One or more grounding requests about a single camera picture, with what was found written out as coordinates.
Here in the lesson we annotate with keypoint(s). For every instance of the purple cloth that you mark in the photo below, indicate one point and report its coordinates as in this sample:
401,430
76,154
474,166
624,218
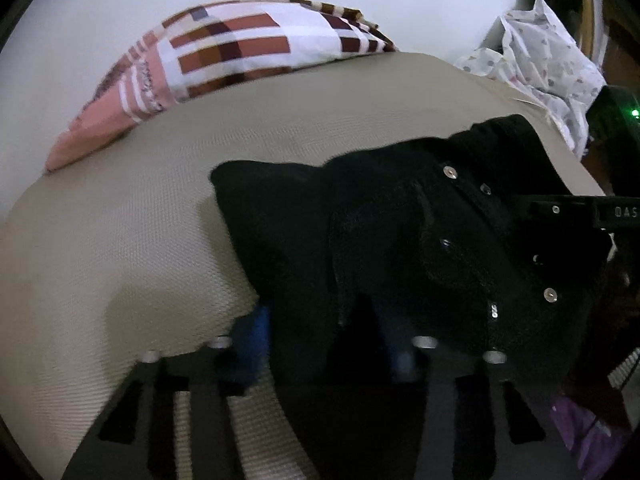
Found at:
585,435

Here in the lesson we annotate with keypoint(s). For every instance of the beige mattress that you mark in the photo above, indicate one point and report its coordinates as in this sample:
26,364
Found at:
125,235

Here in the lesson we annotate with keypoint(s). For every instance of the pink striped cloth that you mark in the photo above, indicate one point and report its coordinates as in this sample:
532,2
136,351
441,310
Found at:
100,125

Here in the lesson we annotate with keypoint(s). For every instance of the black pants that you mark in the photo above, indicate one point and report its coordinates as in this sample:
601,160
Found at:
375,210

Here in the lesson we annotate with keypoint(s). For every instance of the plaid pillow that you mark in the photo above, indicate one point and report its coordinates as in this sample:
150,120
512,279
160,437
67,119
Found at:
250,40

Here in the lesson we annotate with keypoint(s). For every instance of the white dotted cloth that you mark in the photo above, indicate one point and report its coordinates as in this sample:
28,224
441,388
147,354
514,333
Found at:
540,45

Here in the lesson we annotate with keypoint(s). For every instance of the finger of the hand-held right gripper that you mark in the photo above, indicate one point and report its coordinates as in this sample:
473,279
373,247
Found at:
555,206

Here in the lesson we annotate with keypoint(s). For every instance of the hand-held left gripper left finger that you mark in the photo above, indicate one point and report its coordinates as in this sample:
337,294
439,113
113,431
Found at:
250,335

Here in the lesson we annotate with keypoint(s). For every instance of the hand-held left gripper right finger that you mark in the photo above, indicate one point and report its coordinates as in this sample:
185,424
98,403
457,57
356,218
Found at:
440,405

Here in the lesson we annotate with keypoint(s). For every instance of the wooden furniture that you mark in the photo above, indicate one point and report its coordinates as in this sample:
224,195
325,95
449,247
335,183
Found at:
590,5

